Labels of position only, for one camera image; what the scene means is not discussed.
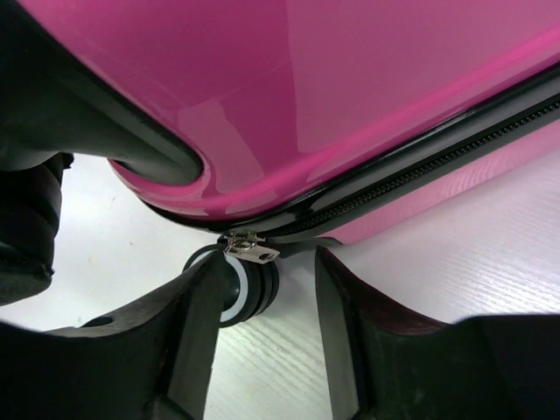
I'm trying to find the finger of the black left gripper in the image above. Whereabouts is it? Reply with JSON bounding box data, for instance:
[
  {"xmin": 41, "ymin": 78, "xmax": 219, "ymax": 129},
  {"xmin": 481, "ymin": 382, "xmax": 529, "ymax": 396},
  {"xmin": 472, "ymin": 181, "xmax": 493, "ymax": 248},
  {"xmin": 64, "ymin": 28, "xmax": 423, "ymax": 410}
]
[{"xmin": 1, "ymin": 153, "xmax": 74, "ymax": 305}]

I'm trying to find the pink suitcase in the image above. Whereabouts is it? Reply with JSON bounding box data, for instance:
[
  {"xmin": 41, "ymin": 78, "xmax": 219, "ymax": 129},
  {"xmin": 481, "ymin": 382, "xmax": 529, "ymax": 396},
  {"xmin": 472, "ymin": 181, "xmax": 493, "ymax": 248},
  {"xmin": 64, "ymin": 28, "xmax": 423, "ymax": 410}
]
[{"xmin": 1, "ymin": 1, "xmax": 559, "ymax": 326}]

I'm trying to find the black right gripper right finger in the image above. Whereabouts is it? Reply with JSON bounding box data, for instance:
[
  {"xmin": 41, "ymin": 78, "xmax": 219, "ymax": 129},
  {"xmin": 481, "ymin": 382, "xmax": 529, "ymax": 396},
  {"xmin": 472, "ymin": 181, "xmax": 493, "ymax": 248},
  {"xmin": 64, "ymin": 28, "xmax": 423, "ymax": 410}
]
[{"xmin": 315, "ymin": 248, "xmax": 559, "ymax": 419}]

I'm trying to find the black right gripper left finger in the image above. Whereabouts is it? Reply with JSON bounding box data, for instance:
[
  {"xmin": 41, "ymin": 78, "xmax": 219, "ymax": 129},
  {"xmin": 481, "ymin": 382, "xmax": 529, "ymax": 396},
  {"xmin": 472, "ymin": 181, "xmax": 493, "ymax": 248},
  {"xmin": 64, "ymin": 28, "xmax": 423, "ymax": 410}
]
[{"xmin": 1, "ymin": 253, "xmax": 226, "ymax": 419}]

